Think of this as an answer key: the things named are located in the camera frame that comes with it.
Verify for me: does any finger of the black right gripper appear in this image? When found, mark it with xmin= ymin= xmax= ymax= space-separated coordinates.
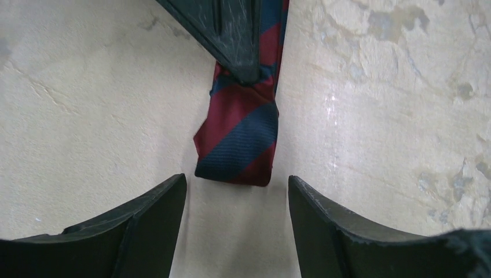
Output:
xmin=158 ymin=0 xmax=262 ymax=83

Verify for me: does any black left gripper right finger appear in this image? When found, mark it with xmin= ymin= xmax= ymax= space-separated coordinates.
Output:
xmin=288 ymin=175 xmax=490 ymax=277

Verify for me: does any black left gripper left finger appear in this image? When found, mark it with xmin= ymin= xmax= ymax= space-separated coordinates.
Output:
xmin=1 ymin=174 xmax=187 ymax=277

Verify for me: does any red navy striped tie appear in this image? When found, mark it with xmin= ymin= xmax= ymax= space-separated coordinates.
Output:
xmin=193 ymin=1 xmax=289 ymax=186

